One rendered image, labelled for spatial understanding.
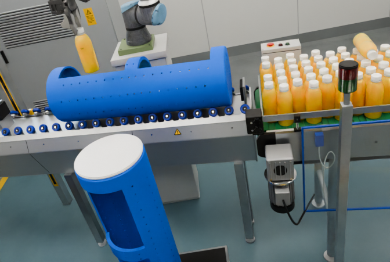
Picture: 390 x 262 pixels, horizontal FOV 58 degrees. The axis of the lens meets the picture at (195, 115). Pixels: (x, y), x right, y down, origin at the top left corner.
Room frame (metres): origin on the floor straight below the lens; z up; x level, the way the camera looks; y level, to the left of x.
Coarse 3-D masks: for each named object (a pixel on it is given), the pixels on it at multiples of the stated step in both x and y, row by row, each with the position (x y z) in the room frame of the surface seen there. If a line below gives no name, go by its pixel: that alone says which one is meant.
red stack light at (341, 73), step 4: (340, 68) 1.05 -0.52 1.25; (356, 68) 1.03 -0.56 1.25; (340, 72) 1.04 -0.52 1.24; (344, 72) 1.03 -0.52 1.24; (348, 72) 1.02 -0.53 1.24; (352, 72) 1.02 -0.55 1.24; (356, 72) 1.03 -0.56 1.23; (340, 76) 1.05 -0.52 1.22; (344, 76) 1.03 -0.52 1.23; (348, 76) 1.02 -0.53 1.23; (352, 76) 1.02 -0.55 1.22; (356, 76) 1.02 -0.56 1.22; (348, 80) 1.02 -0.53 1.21
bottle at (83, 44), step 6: (78, 36) 1.48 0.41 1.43; (84, 36) 1.48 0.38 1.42; (78, 42) 1.46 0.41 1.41; (84, 42) 1.46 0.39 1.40; (90, 42) 1.48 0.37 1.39; (78, 48) 1.47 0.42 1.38; (84, 48) 1.46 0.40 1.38; (90, 48) 1.47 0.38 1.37; (78, 54) 1.48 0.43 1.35; (84, 54) 1.46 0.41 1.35; (90, 54) 1.47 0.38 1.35; (84, 60) 1.46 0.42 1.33; (90, 60) 1.46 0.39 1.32; (96, 60) 1.48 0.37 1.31; (84, 66) 1.47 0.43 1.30; (90, 66) 1.46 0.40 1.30; (96, 66) 1.47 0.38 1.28; (90, 72) 1.46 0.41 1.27
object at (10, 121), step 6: (0, 102) 1.81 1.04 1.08; (0, 108) 1.77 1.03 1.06; (6, 108) 1.81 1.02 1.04; (0, 114) 1.75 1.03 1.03; (6, 114) 1.79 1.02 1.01; (0, 120) 1.74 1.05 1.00; (6, 120) 1.79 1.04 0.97; (12, 120) 1.83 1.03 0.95; (0, 126) 1.74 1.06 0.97; (6, 126) 1.77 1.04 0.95
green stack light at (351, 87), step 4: (340, 80) 1.04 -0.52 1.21; (344, 80) 1.03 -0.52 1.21; (352, 80) 1.02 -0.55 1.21; (356, 80) 1.03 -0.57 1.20; (340, 84) 1.04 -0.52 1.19; (344, 84) 1.03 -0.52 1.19; (348, 84) 1.02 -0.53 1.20; (352, 84) 1.02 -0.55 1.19; (356, 84) 1.03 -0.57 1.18; (340, 88) 1.04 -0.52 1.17; (344, 88) 1.03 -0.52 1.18; (348, 88) 1.02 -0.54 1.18; (352, 88) 1.02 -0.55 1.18; (356, 88) 1.03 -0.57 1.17; (344, 92) 1.03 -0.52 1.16; (348, 92) 1.02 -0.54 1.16
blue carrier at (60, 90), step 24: (216, 48) 1.51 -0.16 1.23; (72, 72) 1.80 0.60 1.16; (120, 72) 1.53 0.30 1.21; (144, 72) 1.50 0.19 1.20; (168, 72) 1.46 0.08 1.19; (192, 72) 1.43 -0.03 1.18; (216, 72) 1.40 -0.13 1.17; (48, 96) 1.57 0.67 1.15; (72, 96) 1.54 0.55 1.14; (96, 96) 1.50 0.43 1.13; (120, 96) 1.48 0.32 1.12; (144, 96) 1.45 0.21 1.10; (168, 96) 1.42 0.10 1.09; (192, 96) 1.40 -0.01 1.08; (216, 96) 1.38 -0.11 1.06; (72, 120) 1.58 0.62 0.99
